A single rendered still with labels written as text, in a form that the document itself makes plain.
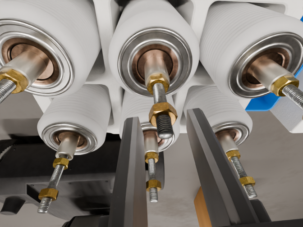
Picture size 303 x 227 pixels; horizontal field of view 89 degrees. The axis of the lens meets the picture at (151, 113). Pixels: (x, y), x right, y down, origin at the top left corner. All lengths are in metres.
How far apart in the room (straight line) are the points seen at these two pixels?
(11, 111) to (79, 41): 0.53
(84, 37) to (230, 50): 0.15
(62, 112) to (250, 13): 0.25
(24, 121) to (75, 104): 0.47
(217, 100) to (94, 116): 0.19
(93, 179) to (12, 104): 0.35
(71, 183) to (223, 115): 0.47
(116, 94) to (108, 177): 0.31
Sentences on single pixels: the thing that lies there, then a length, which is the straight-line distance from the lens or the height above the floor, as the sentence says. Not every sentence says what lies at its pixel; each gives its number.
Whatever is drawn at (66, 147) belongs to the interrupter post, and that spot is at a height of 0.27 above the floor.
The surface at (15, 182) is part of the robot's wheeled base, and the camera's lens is 0.63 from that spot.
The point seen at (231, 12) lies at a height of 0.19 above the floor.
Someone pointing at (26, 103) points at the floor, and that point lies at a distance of 0.63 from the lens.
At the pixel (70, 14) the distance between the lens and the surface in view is 0.20.
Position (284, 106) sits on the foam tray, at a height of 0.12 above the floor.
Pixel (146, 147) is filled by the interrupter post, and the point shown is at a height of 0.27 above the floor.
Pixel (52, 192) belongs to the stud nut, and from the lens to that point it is 0.22.
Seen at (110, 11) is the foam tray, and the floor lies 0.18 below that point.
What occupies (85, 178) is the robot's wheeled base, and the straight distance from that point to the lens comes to 0.54.
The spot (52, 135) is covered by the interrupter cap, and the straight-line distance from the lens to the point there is 0.26.
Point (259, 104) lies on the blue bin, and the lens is 0.50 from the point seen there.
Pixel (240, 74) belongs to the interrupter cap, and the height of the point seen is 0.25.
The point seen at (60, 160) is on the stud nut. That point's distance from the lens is 0.23.
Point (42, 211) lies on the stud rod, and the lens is 0.22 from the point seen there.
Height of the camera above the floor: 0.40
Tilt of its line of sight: 47 degrees down
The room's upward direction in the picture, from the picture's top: 175 degrees clockwise
